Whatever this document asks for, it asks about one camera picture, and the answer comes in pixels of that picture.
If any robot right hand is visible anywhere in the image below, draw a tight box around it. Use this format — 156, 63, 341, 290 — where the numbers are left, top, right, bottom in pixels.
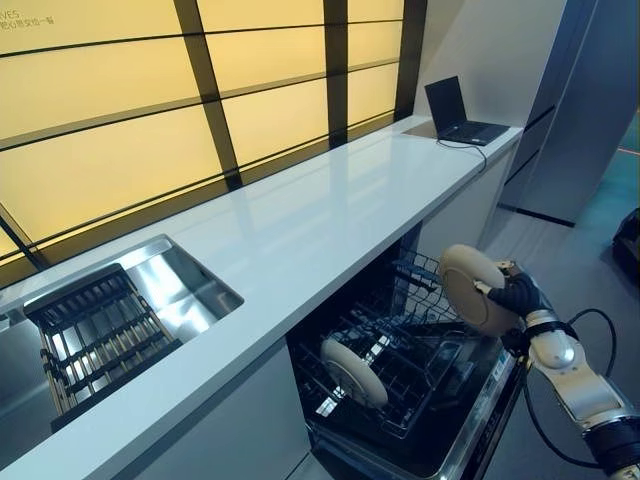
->
473, 259, 544, 319

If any cream round plate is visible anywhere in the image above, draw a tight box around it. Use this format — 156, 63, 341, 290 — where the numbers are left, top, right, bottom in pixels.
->
319, 336, 391, 408
438, 243, 519, 337

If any open built-in dishwasher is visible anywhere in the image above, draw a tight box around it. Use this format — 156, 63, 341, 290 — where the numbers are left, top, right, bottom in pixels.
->
286, 233, 527, 480

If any white glossy cabinet door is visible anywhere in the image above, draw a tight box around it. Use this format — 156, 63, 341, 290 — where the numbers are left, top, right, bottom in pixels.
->
133, 343, 312, 480
416, 143, 517, 252

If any dark floor equipment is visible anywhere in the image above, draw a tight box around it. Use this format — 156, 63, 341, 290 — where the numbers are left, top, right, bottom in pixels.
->
611, 208, 640, 275

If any tall grey cabinet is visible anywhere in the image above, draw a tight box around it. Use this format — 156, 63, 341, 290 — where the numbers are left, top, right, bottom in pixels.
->
498, 0, 640, 230

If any black laptop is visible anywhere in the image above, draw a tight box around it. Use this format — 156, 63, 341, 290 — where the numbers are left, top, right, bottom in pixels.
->
424, 75, 512, 148

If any stainless steel sink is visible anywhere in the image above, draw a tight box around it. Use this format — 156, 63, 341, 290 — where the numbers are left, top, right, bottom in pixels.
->
0, 234, 245, 442

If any black sink drying rack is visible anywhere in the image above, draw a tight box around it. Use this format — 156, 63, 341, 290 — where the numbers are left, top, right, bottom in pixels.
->
23, 264, 184, 434

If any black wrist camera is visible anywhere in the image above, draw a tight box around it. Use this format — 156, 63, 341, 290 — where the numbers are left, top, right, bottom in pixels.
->
501, 326, 531, 359

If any black wire dishwasher cup basket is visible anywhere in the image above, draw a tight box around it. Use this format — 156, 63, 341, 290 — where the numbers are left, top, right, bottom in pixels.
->
391, 250, 459, 327

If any black wire dishwasher plate rack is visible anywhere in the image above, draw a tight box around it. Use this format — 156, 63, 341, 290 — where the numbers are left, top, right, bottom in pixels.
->
291, 293, 502, 442

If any black laptop cable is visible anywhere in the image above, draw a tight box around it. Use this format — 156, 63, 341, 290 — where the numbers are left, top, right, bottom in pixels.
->
436, 139, 489, 175

